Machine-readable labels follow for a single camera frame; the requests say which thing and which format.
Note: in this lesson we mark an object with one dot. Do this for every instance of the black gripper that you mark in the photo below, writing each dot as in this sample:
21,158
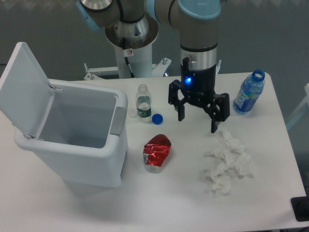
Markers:
197,86

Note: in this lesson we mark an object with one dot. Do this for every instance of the crushed red can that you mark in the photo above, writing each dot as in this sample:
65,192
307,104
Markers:
155,153

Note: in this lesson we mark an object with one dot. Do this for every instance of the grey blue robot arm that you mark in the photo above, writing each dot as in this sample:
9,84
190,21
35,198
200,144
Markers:
162,11

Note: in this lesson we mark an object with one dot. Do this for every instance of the blue bottle cap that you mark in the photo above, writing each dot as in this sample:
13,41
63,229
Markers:
157,119

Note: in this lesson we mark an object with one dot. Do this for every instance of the clear plastic bottle green label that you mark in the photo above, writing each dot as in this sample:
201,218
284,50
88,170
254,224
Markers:
143,103

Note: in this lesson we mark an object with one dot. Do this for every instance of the blue plastic bottle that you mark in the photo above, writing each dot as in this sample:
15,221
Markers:
250,90

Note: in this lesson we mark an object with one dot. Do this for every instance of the crumpled white tissue pile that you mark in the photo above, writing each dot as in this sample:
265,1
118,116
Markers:
231,156

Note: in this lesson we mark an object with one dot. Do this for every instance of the white trash bin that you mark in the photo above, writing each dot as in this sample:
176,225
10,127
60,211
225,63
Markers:
83,138

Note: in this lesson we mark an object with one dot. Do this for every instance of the black device at edge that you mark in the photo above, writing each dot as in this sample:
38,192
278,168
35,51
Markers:
300,207

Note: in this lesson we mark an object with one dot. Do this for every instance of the white trash bin lid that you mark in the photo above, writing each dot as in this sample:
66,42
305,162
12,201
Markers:
26,95

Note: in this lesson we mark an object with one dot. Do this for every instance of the white chair frame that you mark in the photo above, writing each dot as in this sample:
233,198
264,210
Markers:
299,111

